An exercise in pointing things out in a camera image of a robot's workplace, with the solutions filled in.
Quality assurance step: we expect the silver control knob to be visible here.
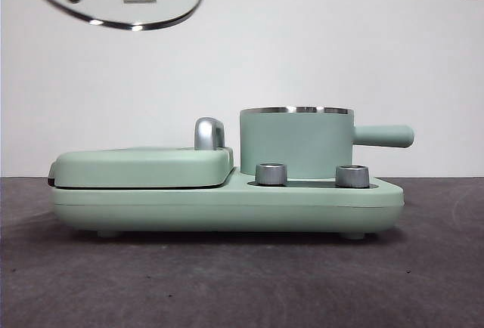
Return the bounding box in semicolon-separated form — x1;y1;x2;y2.
334;164;371;188
255;162;289;186

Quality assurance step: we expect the mint green breakfast maker base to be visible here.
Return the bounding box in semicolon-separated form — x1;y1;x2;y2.
50;167;405;240

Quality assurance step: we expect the chrome griddle lid handle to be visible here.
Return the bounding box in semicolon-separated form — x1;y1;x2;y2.
194;116;228;151

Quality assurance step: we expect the mint green pot with handle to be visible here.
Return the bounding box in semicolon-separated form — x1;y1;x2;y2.
239;105;416;178

